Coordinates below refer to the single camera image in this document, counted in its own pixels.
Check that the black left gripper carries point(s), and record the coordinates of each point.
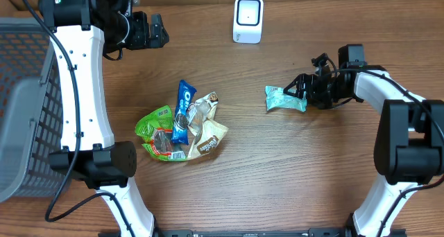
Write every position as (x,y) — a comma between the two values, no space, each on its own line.
(143,37)

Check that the mint green wipes pack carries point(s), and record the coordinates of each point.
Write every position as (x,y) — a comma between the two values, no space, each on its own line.
(276,98)

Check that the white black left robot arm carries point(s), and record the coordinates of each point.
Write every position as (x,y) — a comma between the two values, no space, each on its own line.
(83,34)

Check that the green snack bag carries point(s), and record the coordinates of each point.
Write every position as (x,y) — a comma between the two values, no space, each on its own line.
(156,129)

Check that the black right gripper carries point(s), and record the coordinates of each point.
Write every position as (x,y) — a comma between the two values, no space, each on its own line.
(309,80)

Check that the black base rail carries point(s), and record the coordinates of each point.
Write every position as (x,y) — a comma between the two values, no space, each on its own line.
(313,232)

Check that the blue Oreo cookie pack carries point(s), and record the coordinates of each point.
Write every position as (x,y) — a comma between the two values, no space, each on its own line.
(185,94)

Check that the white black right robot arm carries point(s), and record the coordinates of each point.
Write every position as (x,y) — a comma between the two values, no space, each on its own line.
(408,151)

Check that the beige brown snack bag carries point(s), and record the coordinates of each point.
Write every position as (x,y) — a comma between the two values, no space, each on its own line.
(207,132)

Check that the grey plastic basket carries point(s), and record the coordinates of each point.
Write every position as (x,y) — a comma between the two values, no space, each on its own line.
(31,110)

